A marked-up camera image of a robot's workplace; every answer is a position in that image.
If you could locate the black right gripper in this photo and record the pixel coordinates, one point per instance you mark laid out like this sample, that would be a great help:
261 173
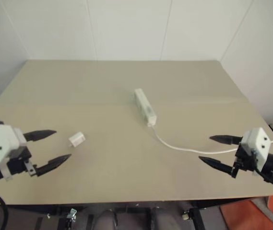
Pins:
244 159

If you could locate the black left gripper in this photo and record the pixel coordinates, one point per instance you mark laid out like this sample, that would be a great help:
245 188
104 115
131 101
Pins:
16 165

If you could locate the white charger plug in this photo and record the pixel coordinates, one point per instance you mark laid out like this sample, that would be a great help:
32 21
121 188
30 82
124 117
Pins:
77 140

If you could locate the white power strip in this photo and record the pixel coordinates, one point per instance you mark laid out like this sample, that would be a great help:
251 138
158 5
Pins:
144 106

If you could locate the silver wing nut clamp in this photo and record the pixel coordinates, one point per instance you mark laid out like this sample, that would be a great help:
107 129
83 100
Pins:
72 213

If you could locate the white caster wheel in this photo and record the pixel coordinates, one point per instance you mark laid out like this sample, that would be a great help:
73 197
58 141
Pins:
185 215

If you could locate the grey rounded shape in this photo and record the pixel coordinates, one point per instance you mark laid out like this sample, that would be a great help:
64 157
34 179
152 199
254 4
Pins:
106 220

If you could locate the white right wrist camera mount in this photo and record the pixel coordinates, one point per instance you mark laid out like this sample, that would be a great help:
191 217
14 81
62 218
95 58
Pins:
257 143

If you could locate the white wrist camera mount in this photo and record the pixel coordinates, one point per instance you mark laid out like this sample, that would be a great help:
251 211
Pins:
257 143
3 143

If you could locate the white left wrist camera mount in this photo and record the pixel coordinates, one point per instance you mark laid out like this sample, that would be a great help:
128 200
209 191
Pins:
3 143

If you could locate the black table frame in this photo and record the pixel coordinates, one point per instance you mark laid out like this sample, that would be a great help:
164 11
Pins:
196 220

